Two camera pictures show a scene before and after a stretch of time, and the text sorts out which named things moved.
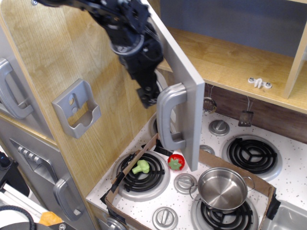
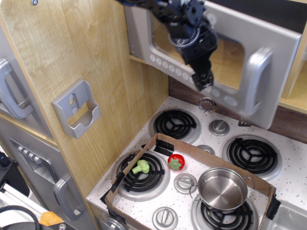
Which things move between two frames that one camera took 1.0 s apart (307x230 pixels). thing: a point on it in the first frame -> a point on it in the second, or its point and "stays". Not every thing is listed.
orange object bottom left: (49, 218) stays
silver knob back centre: (219, 128) stays
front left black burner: (143, 186) stays
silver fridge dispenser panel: (39, 164) stays
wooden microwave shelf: (273, 79) -> (178, 89)
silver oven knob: (113, 224) stays
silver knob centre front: (185, 184) stays
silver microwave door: (180, 109) -> (254, 60)
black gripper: (141, 66) -> (196, 46)
